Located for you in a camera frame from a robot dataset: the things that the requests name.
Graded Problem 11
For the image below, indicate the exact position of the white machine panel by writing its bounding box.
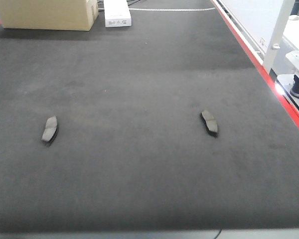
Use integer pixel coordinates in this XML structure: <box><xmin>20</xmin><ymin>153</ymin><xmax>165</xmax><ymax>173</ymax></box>
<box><xmin>218</xmin><ymin>0</ymin><xmax>294</xmax><ymax>72</ymax></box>

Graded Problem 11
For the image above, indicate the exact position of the brown cardboard box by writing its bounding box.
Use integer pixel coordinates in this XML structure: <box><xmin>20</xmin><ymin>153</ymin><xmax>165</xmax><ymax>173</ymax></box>
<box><xmin>0</xmin><ymin>0</ymin><xmax>99</xmax><ymax>31</ymax></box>

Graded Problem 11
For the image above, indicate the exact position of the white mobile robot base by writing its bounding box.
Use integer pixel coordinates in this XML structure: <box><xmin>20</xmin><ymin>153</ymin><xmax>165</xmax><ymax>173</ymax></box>
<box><xmin>272</xmin><ymin>15</ymin><xmax>299</xmax><ymax>111</ymax></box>

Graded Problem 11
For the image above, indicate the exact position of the long white carton box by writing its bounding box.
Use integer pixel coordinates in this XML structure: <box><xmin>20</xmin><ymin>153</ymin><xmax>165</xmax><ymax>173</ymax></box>
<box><xmin>104</xmin><ymin>0</ymin><xmax>132</xmax><ymax>28</ymax></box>

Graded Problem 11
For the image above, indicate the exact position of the dark grey conveyor belt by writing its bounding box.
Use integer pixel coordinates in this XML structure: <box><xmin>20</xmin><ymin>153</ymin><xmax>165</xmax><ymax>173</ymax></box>
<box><xmin>0</xmin><ymin>0</ymin><xmax>299</xmax><ymax>233</ymax></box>

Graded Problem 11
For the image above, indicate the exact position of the red conveyor side rail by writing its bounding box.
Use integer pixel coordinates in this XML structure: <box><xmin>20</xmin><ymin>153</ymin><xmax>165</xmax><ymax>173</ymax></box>
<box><xmin>211</xmin><ymin>0</ymin><xmax>299</xmax><ymax>130</ymax></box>

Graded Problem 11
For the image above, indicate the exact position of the grey brake pad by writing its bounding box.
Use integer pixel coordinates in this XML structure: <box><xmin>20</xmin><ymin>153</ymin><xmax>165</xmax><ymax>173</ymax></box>
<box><xmin>41</xmin><ymin>116</ymin><xmax>59</xmax><ymax>147</ymax></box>
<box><xmin>200</xmin><ymin>110</ymin><xmax>219</xmax><ymax>137</ymax></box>

